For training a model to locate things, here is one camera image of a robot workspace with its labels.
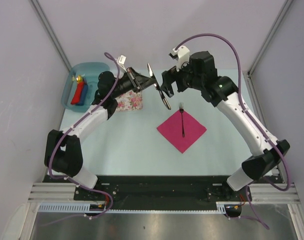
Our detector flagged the aluminium frame rail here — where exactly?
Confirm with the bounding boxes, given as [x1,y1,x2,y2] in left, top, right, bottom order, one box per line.
[28,183,75,203]

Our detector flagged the black fork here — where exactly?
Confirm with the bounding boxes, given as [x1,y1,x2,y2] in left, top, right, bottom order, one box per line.
[179,102,185,138]

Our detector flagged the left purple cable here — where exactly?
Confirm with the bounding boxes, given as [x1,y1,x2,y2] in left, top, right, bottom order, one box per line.
[39,51,122,227]

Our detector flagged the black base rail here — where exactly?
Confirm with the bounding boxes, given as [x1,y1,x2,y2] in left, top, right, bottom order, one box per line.
[43,174,284,212]

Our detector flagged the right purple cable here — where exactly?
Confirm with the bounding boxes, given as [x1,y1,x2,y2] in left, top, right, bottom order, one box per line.
[175,33,292,230]

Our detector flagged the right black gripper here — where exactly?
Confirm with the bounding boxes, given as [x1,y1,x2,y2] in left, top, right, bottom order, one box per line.
[161,56,204,98]

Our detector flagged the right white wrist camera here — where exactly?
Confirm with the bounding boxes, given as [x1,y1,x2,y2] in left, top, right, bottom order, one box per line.
[169,45,190,71]

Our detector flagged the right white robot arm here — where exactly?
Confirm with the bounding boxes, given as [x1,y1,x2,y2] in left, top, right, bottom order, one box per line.
[161,46,290,201]

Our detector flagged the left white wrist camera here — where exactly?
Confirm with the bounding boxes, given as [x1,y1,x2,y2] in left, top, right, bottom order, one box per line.
[115,54,127,72]

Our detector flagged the floral cloth mat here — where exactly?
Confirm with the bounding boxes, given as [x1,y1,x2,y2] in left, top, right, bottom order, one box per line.
[116,90,143,112]

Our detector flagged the white cable duct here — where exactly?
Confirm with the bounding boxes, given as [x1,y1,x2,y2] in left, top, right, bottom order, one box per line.
[38,202,227,215]

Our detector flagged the black knife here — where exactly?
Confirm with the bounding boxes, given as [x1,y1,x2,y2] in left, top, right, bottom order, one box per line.
[147,63,171,110]

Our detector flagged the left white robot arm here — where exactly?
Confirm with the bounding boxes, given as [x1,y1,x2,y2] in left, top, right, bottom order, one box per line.
[44,67,157,200]

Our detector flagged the teal plastic bin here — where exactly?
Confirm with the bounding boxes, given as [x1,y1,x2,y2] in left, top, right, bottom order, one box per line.
[61,62,109,113]

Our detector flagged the red marker pen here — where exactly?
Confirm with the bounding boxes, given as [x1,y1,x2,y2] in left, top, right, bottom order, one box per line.
[70,82,84,105]

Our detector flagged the magenta paper napkin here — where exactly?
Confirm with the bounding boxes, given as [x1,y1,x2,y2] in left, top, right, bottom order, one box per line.
[157,110,207,154]

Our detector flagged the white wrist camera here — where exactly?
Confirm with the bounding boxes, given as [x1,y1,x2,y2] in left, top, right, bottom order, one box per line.
[115,54,127,72]
[169,45,190,71]

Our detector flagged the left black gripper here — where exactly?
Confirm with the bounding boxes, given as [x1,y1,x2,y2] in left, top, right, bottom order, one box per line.
[111,67,156,100]

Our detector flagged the blue marker pen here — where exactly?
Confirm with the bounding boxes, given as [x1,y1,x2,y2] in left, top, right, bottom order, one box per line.
[76,84,88,106]

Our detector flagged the gold foil candy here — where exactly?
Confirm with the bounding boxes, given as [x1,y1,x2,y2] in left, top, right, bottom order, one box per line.
[72,75,84,84]

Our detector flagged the purple cable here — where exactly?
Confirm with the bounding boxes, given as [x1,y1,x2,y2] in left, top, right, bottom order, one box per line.
[175,33,292,230]
[39,51,122,227]

